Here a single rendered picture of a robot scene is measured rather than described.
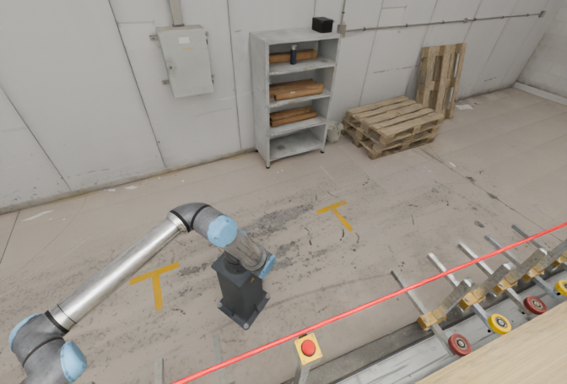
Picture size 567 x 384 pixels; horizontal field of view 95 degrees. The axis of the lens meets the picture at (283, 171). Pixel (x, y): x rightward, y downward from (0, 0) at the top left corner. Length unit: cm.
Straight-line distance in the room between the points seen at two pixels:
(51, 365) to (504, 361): 161
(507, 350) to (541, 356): 13
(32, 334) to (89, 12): 243
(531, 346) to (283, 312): 148
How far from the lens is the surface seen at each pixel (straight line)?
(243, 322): 232
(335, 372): 155
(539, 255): 179
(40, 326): 108
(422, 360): 178
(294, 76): 353
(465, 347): 157
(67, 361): 100
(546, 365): 174
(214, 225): 103
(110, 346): 256
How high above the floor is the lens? 219
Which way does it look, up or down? 40 degrees down
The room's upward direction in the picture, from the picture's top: 2 degrees clockwise
